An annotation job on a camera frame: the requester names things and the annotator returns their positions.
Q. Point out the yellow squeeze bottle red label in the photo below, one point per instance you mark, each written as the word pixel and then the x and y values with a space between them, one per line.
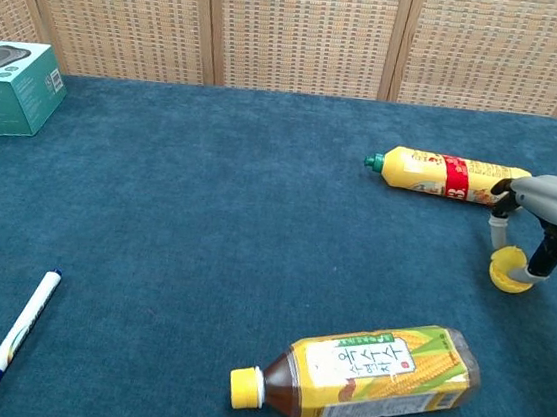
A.
pixel 413 171

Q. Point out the teal speaker product box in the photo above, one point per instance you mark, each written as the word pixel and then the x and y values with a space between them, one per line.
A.
pixel 15 93

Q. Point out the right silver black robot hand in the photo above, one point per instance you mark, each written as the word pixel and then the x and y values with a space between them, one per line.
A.
pixel 546 199

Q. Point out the corn tea plastic bottle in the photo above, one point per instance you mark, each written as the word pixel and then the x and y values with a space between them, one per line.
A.
pixel 370 375

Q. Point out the white marker pen blue cap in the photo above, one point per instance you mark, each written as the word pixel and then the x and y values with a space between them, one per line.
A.
pixel 18 330

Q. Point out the yellow scalloped round cap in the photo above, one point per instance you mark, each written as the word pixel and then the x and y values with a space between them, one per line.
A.
pixel 503 264

